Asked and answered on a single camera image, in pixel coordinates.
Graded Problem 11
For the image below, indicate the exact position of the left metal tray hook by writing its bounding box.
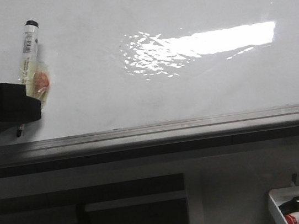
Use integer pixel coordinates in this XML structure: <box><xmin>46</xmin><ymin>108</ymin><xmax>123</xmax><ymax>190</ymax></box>
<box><xmin>291</xmin><ymin>173</ymin><xmax>298</xmax><ymax>186</ymax></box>

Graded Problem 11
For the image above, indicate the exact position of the white black whiteboard marker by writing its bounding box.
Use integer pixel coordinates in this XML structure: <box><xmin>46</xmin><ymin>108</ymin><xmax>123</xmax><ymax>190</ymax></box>
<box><xmin>0</xmin><ymin>18</ymin><xmax>58</xmax><ymax>138</ymax></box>

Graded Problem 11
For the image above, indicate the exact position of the dark cabinet box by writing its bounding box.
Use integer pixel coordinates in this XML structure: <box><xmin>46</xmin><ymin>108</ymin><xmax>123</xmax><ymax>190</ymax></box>
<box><xmin>84</xmin><ymin>191</ymin><xmax>190</xmax><ymax>224</ymax></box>

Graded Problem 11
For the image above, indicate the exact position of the white marker tray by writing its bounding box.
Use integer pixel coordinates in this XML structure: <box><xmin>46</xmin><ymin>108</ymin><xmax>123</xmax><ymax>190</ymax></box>
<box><xmin>268</xmin><ymin>186</ymin><xmax>299</xmax><ymax>224</ymax></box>

